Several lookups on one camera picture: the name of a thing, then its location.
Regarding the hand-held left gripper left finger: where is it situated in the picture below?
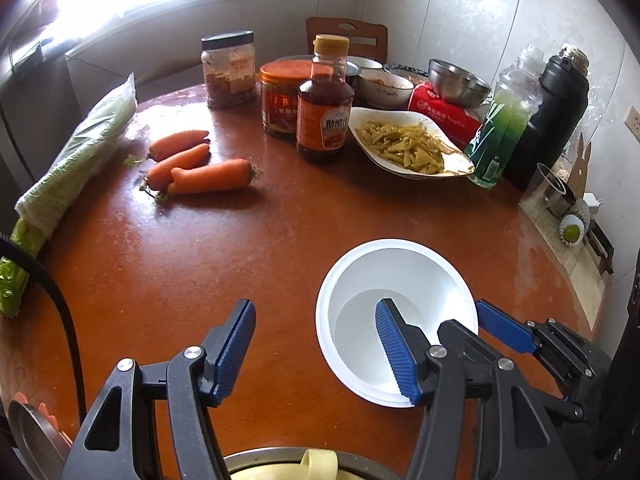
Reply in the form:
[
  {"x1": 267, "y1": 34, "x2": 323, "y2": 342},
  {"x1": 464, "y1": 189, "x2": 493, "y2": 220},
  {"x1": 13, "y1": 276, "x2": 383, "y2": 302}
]
[{"x1": 60, "y1": 298, "x2": 257, "y2": 480}]

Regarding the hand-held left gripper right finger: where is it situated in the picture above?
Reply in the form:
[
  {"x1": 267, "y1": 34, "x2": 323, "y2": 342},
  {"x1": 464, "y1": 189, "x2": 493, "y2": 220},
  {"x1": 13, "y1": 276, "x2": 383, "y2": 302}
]
[{"x1": 375, "y1": 298, "x2": 566, "y2": 480}]

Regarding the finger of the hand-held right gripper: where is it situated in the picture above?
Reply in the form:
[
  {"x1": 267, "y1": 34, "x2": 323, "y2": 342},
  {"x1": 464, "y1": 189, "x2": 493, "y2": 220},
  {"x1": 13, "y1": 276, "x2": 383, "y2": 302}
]
[
  {"x1": 475, "y1": 299, "x2": 613, "y2": 401},
  {"x1": 436, "y1": 318, "x2": 586, "y2": 423}
]

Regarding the red paper noodle bowl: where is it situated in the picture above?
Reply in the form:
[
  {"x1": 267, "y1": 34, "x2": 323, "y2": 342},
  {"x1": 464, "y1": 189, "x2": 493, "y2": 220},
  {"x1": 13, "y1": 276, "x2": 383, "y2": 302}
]
[{"x1": 315, "y1": 239, "x2": 480, "y2": 406}]

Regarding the large stainless steel bowl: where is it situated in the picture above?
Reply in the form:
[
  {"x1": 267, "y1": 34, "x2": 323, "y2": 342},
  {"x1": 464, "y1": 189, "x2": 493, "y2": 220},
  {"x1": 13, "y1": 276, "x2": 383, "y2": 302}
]
[{"x1": 221, "y1": 447, "x2": 406, "y2": 480}]

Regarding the yellow bowl with handle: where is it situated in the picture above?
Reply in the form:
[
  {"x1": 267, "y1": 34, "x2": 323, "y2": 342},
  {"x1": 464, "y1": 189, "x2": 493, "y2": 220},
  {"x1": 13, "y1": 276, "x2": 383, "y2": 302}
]
[{"x1": 227, "y1": 449, "x2": 361, "y2": 480}]

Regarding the round metal pan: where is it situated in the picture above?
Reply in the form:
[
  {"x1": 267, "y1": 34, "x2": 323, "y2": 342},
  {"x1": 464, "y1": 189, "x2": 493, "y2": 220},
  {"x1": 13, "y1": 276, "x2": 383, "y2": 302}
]
[{"x1": 7, "y1": 400, "x2": 73, "y2": 480}]

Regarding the green fruit in foam net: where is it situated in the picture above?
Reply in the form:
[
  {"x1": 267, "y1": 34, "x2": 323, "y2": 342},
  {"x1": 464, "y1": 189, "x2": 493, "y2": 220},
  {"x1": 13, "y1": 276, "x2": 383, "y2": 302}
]
[{"x1": 559, "y1": 214, "x2": 586, "y2": 247}]

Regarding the dark object at table edge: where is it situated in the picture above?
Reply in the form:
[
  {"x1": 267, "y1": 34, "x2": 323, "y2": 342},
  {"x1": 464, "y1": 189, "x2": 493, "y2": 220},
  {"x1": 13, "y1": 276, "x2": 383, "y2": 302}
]
[{"x1": 585, "y1": 222, "x2": 615, "y2": 275}]

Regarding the clear plastic cup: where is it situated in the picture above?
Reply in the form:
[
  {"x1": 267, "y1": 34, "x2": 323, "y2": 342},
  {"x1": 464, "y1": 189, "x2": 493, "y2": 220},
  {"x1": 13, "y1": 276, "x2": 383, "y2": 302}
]
[{"x1": 520, "y1": 162, "x2": 566, "y2": 211}]

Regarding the small steel cup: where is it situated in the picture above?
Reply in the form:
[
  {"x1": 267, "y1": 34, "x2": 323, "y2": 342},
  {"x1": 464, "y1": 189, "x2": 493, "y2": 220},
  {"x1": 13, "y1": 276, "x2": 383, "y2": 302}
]
[{"x1": 542, "y1": 175, "x2": 583, "y2": 218}]

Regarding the wooden rabbit ornament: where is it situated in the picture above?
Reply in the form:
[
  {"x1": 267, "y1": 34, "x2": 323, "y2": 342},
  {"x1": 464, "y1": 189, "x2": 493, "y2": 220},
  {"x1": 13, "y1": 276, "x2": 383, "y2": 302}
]
[{"x1": 567, "y1": 132, "x2": 593, "y2": 196}]

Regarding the large carrot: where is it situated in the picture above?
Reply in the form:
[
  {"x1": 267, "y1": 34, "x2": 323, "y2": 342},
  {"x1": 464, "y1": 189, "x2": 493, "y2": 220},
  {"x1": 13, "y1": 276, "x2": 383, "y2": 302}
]
[{"x1": 167, "y1": 158, "x2": 263, "y2": 195}]

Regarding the white plate of cooked vegetables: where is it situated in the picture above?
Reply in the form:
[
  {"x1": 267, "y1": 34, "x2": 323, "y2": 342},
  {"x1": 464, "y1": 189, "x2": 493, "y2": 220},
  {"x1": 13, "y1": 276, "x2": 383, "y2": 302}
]
[{"x1": 348, "y1": 106, "x2": 476, "y2": 179}]

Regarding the green drink bottle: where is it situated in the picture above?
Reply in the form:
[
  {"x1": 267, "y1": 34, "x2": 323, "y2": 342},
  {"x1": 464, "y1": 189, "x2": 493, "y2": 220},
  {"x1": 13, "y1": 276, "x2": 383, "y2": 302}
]
[{"x1": 464, "y1": 45, "x2": 543, "y2": 188}]

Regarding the medium carrot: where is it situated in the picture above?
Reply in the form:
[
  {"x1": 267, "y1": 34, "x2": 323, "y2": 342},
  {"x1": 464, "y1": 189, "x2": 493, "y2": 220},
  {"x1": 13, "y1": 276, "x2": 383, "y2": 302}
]
[{"x1": 145, "y1": 143, "x2": 211, "y2": 191}]

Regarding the black thermos flask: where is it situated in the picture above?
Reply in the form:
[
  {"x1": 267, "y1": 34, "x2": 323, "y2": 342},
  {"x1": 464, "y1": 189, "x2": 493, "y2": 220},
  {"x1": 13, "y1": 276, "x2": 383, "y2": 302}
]
[{"x1": 502, "y1": 45, "x2": 591, "y2": 192}]

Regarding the red tissue box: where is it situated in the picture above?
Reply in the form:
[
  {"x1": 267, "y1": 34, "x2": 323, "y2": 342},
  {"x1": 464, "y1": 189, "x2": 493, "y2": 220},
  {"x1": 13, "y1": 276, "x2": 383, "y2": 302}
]
[{"x1": 407, "y1": 82, "x2": 488, "y2": 148}]

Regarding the small carrot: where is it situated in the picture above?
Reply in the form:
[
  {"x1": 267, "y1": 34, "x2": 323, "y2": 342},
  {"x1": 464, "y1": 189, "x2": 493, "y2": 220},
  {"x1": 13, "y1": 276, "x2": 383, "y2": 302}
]
[{"x1": 148, "y1": 130, "x2": 209, "y2": 161}]

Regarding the small stainless steel bowl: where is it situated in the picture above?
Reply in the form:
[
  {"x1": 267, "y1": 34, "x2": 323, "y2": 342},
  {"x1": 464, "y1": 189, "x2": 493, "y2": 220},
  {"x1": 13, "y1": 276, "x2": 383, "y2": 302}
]
[{"x1": 428, "y1": 58, "x2": 492, "y2": 108}]

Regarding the brown vinegar bottle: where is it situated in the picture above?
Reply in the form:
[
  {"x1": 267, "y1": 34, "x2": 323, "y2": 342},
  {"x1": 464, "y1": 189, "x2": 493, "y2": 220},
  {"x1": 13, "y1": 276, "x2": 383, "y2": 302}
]
[{"x1": 296, "y1": 34, "x2": 355, "y2": 164}]

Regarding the celery in plastic bag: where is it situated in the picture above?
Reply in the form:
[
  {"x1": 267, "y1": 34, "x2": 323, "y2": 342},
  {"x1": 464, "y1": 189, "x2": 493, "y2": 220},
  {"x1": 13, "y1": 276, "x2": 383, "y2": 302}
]
[{"x1": 0, "y1": 72, "x2": 138, "y2": 318}]

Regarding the white ceramic bowl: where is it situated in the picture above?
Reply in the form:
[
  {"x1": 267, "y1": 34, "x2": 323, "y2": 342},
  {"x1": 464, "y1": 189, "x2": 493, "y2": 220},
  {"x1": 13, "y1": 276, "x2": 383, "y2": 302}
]
[{"x1": 357, "y1": 69, "x2": 415, "y2": 109}]

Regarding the red-lidded sauce jar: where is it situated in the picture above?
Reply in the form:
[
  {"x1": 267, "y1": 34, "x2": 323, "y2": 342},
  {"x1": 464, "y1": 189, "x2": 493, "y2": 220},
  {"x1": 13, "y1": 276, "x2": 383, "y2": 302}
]
[{"x1": 259, "y1": 60, "x2": 313, "y2": 138}]

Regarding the blue patterned ceramic dish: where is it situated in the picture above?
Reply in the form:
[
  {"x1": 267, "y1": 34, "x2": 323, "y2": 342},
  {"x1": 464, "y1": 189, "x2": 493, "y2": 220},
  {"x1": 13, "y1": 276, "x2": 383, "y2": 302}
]
[{"x1": 382, "y1": 63, "x2": 432, "y2": 86}]

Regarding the small grey bowl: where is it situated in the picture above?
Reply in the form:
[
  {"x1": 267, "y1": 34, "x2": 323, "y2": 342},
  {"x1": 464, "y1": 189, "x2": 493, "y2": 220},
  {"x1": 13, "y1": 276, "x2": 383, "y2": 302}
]
[{"x1": 345, "y1": 56, "x2": 383, "y2": 86}]

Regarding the clear jar with black lid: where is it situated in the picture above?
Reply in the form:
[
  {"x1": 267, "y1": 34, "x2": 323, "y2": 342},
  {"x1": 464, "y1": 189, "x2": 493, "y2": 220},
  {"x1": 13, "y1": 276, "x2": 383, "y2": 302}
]
[{"x1": 201, "y1": 31, "x2": 257, "y2": 110}]

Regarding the grey refrigerator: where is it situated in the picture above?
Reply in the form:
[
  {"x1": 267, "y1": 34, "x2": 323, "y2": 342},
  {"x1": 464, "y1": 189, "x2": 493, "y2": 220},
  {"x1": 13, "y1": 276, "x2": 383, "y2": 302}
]
[{"x1": 0, "y1": 25, "x2": 71, "y2": 231}]

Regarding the wooden chair with cutout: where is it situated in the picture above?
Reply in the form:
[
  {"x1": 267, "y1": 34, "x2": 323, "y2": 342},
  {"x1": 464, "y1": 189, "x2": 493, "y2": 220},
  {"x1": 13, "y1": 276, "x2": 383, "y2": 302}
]
[{"x1": 305, "y1": 16, "x2": 389, "y2": 64}]

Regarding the black corrugated cable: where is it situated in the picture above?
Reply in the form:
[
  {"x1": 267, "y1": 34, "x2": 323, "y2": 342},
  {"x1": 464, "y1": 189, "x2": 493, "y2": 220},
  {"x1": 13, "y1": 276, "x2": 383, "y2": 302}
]
[{"x1": 0, "y1": 232, "x2": 88, "y2": 413}]

